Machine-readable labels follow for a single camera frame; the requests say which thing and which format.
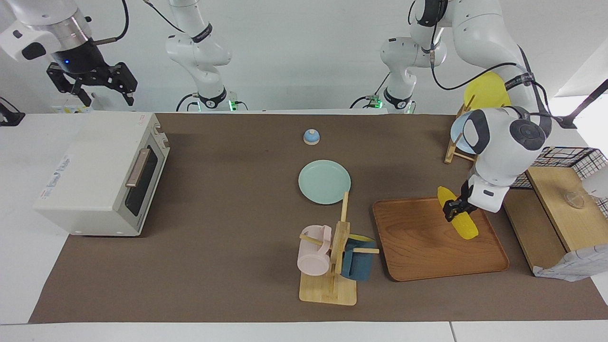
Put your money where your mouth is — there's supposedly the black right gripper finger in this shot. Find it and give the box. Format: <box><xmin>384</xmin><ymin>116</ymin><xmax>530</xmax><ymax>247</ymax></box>
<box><xmin>46</xmin><ymin>64</ymin><xmax>93</xmax><ymax>107</ymax></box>
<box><xmin>108</xmin><ymin>62</ymin><xmax>139</xmax><ymax>106</ymax></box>

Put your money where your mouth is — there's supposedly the yellow corn cob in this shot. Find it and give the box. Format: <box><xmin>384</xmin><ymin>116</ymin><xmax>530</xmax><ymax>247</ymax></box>
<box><xmin>437</xmin><ymin>186</ymin><xmax>479</xmax><ymax>240</ymax></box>

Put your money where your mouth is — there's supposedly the glass oven door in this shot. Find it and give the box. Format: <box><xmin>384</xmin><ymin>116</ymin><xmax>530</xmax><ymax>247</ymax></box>
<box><xmin>113</xmin><ymin>129</ymin><xmax>171</xmax><ymax>237</ymax></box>

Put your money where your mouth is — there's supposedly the mint green plate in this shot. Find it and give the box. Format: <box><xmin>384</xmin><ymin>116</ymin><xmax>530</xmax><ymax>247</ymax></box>
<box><xmin>298</xmin><ymin>160</ymin><xmax>352</xmax><ymax>205</ymax></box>

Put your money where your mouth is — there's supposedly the white toaster oven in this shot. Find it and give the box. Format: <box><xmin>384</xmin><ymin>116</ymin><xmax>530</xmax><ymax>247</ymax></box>
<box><xmin>32</xmin><ymin>112</ymin><xmax>171</xmax><ymax>237</ymax></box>

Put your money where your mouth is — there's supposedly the white yellow box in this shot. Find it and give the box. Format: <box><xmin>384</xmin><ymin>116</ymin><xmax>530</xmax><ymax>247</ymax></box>
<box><xmin>51</xmin><ymin>93</ymin><xmax>95</xmax><ymax>114</ymax></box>

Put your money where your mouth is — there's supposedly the wooden plate rack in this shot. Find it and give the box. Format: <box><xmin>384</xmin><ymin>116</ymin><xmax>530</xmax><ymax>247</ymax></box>
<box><xmin>444</xmin><ymin>95</ymin><xmax>478</xmax><ymax>164</ymax></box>

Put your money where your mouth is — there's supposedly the light blue plate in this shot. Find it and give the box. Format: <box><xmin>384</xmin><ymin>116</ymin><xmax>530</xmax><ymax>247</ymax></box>
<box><xmin>450</xmin><ymin>114</ymin><xmax>478</xmax><ymax>155</ymax></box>

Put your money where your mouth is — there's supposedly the brown wooden tray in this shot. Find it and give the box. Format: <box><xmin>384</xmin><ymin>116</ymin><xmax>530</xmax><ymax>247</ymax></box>
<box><xmin>372</xmin><ymin>194</ymin><xmax>510</xmax><ymax>282</ymax></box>

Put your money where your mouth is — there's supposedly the black device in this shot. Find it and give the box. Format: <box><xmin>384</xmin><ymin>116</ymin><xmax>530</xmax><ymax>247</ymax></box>
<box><xmin>0</xmin><ymin>97</ymin><xmax>25</xmax><ymax>127</ymax></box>

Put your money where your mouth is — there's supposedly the wooden box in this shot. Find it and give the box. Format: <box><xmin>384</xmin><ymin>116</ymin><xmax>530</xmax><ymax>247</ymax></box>
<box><xmin>503</xmin><ymin>165</ymin><xmax>608</xmax><ymax>275</ymax></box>

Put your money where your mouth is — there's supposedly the yellow plate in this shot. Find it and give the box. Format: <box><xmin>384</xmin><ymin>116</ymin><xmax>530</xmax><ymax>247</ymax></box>
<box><xmin>463</xmin><ymin>72</ymin><xmax>513</xmax><ymax>111</ymax></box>

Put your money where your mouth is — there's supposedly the dark teal mug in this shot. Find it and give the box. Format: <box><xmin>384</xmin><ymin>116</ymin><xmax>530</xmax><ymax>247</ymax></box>
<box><xmin>341</xmin><ymin>234</ymin><xmax>376</xmax><ymax>282</ymax></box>

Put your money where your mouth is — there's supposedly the clear glass cup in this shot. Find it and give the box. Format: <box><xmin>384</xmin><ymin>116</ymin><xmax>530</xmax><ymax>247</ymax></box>
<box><xmin>563</xmin><ymin>189</ymin><xmax>587</xmax><ymax>209</ymax></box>

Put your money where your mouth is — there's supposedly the white rounded object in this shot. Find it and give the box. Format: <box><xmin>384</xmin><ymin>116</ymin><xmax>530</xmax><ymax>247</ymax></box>
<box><xmin>582</xmin><ymin>166</ymin><xmax>608</xmax><ymax>198</ymax></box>

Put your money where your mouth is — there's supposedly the wooden mug tree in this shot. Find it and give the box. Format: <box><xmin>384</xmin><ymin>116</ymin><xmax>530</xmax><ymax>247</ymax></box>
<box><xmin>299</xmin><ymin>191</ymin><xmax>380</xmax><ymax>306</ymax></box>

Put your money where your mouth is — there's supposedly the pink mug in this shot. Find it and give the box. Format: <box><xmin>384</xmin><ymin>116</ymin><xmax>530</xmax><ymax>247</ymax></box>
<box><xmin>297</xmin><ymin>225</ymin><xmax>333</xmax><ymax>276</ymax></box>

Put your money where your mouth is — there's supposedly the brown table mat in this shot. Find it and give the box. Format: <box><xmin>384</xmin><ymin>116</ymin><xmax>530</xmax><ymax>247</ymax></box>
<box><xmin>28</xmin><ymin>113</ymin><xmax>608</xmax><ymax>324</ymax></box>

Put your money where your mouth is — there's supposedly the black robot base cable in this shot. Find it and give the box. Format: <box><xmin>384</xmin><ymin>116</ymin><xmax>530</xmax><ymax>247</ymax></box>
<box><xmin>176</xmin><ymin>93</ymin><xmax>198</xmax><ymax>113</ymax></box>
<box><xmin>350</xmin><ymin>74</ymin><xmax>391</xmax><ymax>110</ymax></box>

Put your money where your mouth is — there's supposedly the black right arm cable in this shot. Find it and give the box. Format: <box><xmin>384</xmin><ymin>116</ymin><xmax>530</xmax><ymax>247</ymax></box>
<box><xmin>93</xmin><ymin>0</ymin><xmax>187</xmax><ymax>46</ymax></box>

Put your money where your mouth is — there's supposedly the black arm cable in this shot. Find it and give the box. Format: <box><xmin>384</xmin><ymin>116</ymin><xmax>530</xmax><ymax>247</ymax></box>
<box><xmin>93</xmin><ymin>0</ymin><xmax>187</xmax><ymax>46</ymax></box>
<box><xmin>408</xmin><ymin>0</ymin><xmax>554</xmax><ymax>138</ymax></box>

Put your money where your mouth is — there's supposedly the copper oven door handle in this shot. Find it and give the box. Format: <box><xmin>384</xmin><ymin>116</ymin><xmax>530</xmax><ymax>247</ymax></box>
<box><xmin>124</xmin><ymin>148</ymin><xmax>152</xmax><ymax>189</ymax></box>

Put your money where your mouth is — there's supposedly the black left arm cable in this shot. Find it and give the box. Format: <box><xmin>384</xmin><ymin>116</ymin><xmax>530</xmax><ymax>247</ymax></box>
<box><xmin>408</xmin><ymin>0</ymin><xmax>554</xmax><ymax>138</ymax></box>

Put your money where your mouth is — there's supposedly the black wire basket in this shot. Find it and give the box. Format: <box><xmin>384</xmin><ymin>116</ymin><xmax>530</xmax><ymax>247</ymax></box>
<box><xmin>511</xmin><ymin>147</ymin><xmax>608</xmax><ymax>219</ymax></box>

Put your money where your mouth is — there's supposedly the black camera stand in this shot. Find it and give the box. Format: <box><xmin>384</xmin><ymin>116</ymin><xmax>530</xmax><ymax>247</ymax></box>
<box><xmin>555</xmin><ymin>78</ymin><xmax>608</xmax><ymax>130</ymax></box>

